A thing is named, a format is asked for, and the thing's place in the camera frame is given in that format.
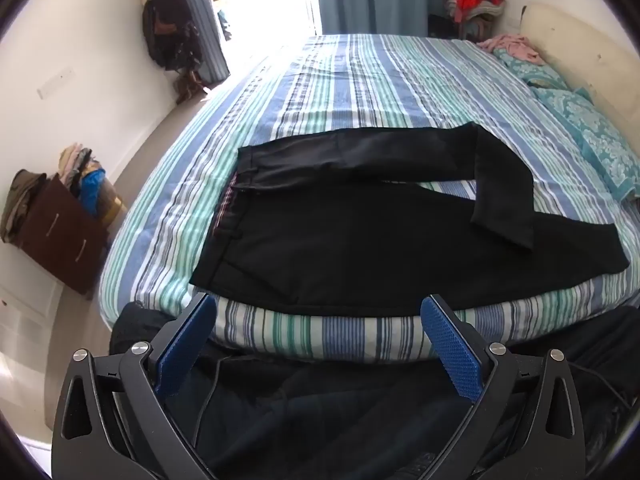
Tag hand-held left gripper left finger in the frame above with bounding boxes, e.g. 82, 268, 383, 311
51, 291, 218, 480

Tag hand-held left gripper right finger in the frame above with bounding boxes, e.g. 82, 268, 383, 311
420, 294, 586, 480

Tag black pants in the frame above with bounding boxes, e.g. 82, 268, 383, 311
189, 122, 631, 318

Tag white drawer unit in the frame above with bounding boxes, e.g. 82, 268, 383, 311
0, 277, 62, 322

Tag brown cabinet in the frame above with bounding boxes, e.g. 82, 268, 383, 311
15, 175, 111, 297

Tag stack of folded clothes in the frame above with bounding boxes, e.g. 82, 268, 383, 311
58, 143, 124, 219

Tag olive clothes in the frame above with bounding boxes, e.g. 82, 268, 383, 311
0, 170, 47, 244

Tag teal patterned pillow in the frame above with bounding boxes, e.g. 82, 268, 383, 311
492, 47, 571, 92
532, 86, 640, 202

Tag striped bed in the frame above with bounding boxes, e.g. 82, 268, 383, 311
97, 34, 640, 365

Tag pink cloth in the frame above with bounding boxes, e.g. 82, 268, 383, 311
477, 34, 546, 66

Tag grey-blue curtain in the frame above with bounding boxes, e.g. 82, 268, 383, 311
185, 0, 232, 83

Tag hanging dark bags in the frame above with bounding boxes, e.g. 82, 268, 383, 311
141, 0, 208, 105

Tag cream headboard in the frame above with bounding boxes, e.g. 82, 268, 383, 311
520, 4, 640, 126

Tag pile of colourful clothes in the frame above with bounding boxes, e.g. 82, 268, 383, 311
444, 0, 507, 41

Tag black cable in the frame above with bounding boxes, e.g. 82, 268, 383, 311
196, 354, 237, 443

